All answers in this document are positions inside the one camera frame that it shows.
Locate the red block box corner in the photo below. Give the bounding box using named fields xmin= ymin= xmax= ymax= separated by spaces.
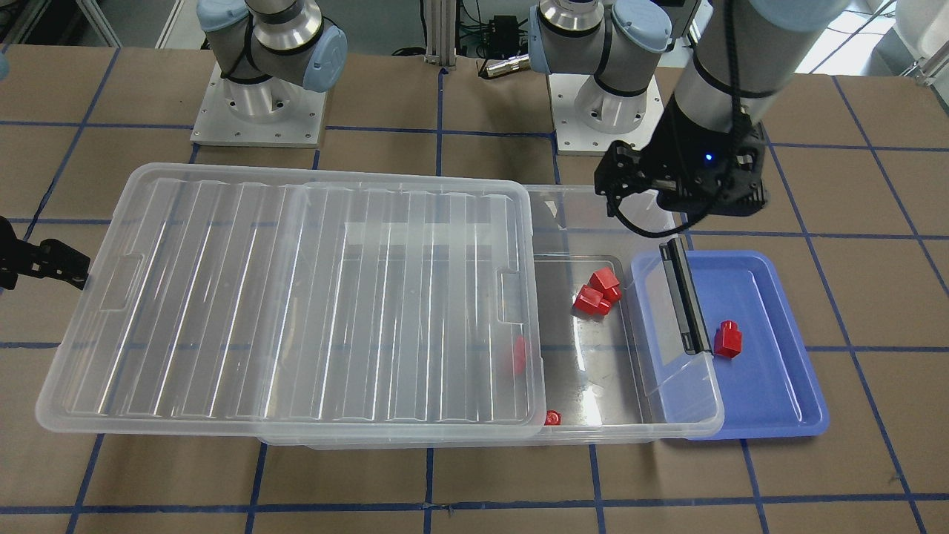
xmin=543 ymin=409 xmax=562 ymax=426

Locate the clear plastic storage box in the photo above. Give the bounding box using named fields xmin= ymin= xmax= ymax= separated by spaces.
xmin=263 ymin=185 xmax=710 ymax=450

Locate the red block pair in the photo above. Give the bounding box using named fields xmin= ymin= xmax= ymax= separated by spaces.
xmin=589 ymin=267 xmax=621 ymax=302
xmin=573 ymin=285 xmax=612 ymax=317

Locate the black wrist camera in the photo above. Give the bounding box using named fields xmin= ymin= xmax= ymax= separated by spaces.
xmin=594 ymin=139 xmax=657 ymax=217

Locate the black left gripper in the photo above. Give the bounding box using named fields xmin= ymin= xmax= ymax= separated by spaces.
xmin=641 ymin=97 xmax=770 ymax=217

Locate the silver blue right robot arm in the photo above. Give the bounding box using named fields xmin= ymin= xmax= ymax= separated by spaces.
xmin=191 ymin=1 xmax=347 ymax=148

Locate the red block lower pair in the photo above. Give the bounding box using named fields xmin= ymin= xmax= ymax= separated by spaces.
xmin=573 ymin=285 xmax=612 ymax=317

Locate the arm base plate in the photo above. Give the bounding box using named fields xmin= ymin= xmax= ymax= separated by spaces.
xmin=548 ymin=73 xmax=664 ymax=156
xmin=190 ymin=65 xmax=328 ymax=148

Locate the red block under lid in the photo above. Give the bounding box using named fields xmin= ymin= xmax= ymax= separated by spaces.
xmin=511 ymin=337 xmax=526 ymax=376

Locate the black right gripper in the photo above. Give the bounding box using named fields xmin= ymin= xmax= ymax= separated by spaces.
xmin=1 ymin=217 xmax=90 ymax=290

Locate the clear plastic box lid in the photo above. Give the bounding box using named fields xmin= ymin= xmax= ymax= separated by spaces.
xmin=35 ymin=163 xmax=546 ymax=441

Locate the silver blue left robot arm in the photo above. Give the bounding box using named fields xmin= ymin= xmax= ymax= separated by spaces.
xmin=528 ymin=1 xmax=845 ymax=220

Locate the blue plastic tray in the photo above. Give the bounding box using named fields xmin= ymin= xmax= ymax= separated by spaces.
xmin=626 ymin=250 xmax=830 ymax=440

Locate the red block upper pair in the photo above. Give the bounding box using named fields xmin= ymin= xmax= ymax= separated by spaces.
xmin=589 ymin=267 xmax=621 ymax=302

